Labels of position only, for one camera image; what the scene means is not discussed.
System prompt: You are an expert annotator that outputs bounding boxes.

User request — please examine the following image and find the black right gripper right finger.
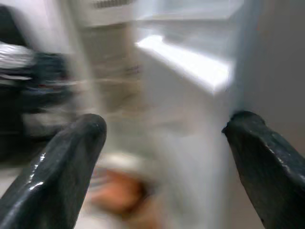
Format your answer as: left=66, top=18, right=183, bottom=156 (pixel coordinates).
left=221, top=110, right=305, bottom=229

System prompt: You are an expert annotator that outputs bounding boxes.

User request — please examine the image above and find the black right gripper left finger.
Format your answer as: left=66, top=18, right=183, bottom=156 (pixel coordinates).
left=0, top=113, right=107, bottom=229

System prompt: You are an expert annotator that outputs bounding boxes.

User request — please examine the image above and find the grey fridge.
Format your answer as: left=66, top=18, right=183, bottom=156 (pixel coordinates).
left=61, top=0, right=305, bottom=229

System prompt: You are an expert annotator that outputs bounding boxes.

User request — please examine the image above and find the orange brick platform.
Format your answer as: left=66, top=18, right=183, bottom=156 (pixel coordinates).
left=90, top=167, right=151, bottom=218

